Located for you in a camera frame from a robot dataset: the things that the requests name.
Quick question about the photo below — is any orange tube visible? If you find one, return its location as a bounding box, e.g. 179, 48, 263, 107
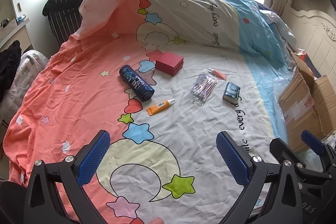
146, 98, 176, 116

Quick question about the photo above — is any red box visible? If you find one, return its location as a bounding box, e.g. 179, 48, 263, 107
155, 51, 184, 77

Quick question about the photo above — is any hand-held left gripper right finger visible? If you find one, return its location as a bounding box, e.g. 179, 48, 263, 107
216, 131, 306, 224

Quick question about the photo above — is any black clothing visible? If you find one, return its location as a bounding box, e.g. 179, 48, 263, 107
0, 40, 22, 98

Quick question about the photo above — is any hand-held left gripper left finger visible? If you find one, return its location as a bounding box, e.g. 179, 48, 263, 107
24, 130, 112, 224

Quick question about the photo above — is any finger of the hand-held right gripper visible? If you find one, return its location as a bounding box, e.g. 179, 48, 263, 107
270, 137, 332, 180
301, 130, 336, 161

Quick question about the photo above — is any star printed bedsheet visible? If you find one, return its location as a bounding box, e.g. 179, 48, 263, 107
4, 30, 292, 224

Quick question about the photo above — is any black striped suitcase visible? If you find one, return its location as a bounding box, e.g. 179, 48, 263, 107
42, 0, 87, 43

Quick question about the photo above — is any pink tube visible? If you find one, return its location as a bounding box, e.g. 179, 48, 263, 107
208, 68, 227, 81

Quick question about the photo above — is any plastic wrapped bundle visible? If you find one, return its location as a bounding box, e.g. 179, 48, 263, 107
8, 49, 49, 114

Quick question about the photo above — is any white wooden headboard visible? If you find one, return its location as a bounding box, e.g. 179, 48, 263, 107
282, 0, 336, 75

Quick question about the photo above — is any blue swirl tissue pack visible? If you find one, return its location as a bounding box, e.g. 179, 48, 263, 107
223, 82, 241, 102

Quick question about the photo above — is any brown cardboard box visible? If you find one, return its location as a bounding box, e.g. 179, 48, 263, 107
278, 51, 336, 153

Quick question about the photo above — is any white wooden desk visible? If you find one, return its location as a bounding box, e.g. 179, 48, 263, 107
0, 18, 30, 54

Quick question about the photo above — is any cotton swab packet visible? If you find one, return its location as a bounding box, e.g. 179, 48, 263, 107
191, 72, 219, 102

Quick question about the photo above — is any star printed quilt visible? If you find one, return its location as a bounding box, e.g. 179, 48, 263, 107
79, 0, 298, 68

